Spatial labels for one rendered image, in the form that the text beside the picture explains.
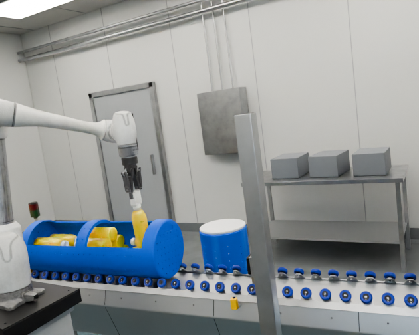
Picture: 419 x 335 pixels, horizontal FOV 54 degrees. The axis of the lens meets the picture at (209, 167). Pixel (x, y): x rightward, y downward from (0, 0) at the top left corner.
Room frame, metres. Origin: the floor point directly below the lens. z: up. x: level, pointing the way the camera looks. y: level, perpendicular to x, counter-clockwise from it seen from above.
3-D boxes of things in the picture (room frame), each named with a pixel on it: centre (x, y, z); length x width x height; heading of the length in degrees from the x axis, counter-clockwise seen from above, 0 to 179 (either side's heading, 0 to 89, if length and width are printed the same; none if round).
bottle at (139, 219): (1.94, 0.37, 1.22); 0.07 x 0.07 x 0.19
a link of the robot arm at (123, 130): (1.96, 0.37, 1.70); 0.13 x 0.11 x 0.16; 28
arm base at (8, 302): (1.63, 0.86, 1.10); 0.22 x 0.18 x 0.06; 66
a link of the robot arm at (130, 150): (1.95, 0.37, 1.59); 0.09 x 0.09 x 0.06
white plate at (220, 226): (2.41, -0.03, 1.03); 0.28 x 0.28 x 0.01
